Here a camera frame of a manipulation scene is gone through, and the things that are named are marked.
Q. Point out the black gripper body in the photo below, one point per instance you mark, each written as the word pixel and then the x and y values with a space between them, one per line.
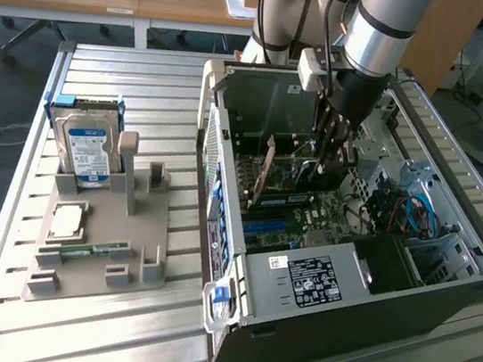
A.
pixel 358 94

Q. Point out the green graphics card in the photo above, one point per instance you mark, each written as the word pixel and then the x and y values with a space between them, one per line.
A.
pixel 282 182

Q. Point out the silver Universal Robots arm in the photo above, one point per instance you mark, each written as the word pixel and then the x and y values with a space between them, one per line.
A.
pixel 380 25

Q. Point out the blue expansion slot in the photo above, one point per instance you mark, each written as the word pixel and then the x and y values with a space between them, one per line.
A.
pixel 264 227

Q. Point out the grey power supply unit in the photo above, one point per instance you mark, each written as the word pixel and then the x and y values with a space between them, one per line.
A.
pixel 299 283

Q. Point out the metal disk bay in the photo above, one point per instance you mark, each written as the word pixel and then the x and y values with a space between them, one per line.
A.
pixel 442 259

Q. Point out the white paper stack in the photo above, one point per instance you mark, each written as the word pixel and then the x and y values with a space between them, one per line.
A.
pixel 236 7

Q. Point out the open black PC case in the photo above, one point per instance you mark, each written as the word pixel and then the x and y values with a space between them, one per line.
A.
pixel 385 309

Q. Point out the blue case latch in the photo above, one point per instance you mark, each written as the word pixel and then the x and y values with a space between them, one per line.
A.
pixel 219 295

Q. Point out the beige parts rack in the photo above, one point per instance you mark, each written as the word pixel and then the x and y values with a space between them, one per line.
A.
pixel 125 237

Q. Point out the hard disk with blue label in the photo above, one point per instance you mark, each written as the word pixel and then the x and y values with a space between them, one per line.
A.
pixel 86 146

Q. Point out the green RAM stick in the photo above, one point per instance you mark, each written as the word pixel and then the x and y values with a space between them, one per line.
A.
pixel 88 250

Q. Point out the silver CPU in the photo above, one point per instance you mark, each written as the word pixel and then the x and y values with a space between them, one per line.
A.
pixel 67 221

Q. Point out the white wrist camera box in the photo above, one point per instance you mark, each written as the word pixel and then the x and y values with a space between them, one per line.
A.
pixel 313 69

